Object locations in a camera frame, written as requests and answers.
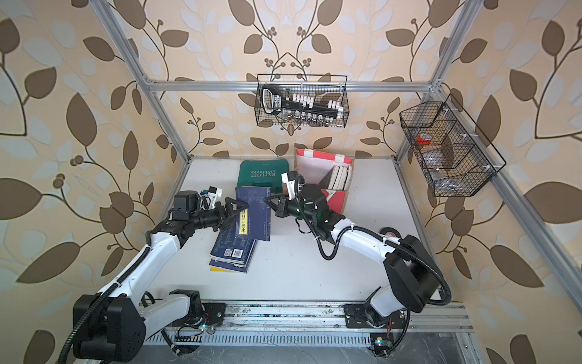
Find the small circuit board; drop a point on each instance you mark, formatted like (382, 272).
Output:
(381, 345)

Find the black tape roll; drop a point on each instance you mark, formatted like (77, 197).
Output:
(390, 232)

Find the black wolf cover book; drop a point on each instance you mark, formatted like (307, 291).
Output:
(337, 181)

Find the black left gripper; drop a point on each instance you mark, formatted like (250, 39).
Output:
(226, 214)

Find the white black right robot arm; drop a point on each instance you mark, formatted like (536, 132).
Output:
(414, 279)

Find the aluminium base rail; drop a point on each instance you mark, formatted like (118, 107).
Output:
(284, 323)

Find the black wire basket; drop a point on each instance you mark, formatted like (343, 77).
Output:
(323, 87)
(461, 159)

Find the green plastic tool case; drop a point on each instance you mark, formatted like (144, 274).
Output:
(263, 173)

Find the red tape roll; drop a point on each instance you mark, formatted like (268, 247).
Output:
(424, 139)

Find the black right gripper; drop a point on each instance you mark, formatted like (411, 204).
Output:
(283, 208)

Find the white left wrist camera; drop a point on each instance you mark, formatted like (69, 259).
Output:
(210, 197)

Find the burlap canvas bag red front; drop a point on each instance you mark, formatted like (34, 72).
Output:
(313, 165)

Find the black socket wrench set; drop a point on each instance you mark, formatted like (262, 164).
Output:
(272, 102)

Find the black wire basket back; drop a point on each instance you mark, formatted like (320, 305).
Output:
(323, 87)

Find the black wire basket right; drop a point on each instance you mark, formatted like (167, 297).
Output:
(461, 159)

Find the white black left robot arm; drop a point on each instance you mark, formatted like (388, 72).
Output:
(113, 324)

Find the navy book barcode back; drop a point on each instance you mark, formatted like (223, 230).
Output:
(231, 252)

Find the bottom yellow book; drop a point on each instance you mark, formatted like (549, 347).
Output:
(219, 270)

